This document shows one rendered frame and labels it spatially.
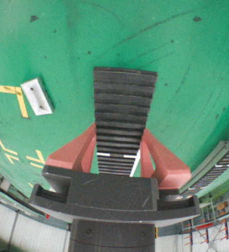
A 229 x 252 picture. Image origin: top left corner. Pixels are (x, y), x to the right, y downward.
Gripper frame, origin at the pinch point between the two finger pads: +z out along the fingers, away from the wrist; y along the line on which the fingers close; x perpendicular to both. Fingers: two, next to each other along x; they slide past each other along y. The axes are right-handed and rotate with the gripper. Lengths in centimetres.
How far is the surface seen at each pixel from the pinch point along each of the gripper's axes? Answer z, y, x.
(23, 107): 3.2, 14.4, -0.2
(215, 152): 1.9, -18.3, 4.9
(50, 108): 2.4, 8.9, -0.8
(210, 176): -0.7, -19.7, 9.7
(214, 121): 2.8, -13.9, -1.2
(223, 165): -0.7, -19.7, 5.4
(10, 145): 3.4, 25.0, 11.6
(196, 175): 1.4, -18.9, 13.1
